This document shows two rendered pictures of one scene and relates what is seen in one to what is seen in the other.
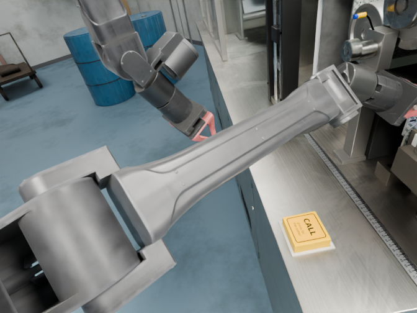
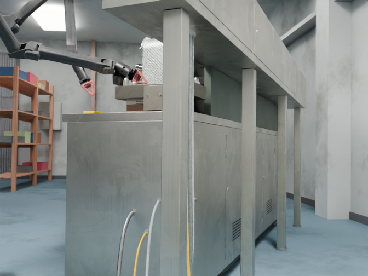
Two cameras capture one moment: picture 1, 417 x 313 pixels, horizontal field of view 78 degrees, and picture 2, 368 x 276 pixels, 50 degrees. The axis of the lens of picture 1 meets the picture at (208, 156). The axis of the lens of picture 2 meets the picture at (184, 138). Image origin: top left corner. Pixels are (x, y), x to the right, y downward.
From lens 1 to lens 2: 205 cm
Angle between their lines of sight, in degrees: 44
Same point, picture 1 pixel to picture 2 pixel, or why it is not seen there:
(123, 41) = (70, 49)
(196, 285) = not seen: hidden behind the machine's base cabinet
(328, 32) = not seen: hidden behind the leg
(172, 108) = (79, 74)
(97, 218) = (33, 45)
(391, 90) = (127, 69)
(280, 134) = (75, 56)
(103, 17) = (68, 43)
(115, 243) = (33, 48)
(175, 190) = (45, 49)
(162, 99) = (76, 69)
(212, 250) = not seen: hidden behind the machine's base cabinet
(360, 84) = (118, 64)
